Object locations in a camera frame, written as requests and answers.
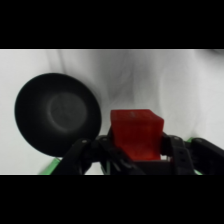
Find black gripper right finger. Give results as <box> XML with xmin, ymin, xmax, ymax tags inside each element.
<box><xmin>159</xmin><ymin>132</ymin><xmax>224</xmax><ymax>176</ymax></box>

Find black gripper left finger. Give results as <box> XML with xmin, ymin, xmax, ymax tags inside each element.
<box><xmin>54</xmin><ymin>134</ymin><xmax>147</xmax><ymax>176</ymax></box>

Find red cube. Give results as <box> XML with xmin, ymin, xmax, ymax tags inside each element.
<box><xmin>109</xmin><ymin>107</ymin><xmax>165</xmax><ymax>162</ymax></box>

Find black bowl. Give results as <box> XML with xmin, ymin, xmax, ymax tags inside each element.
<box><xmin>13</xmin><ymin>72</ymin><xmax>103</xmax><ymax>158</ymax></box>

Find flat green piece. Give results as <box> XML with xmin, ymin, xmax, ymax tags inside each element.
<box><xmin>38</xmin><ymin>136</ymin><xmax>203</xmax><ymax>176</ymax></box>

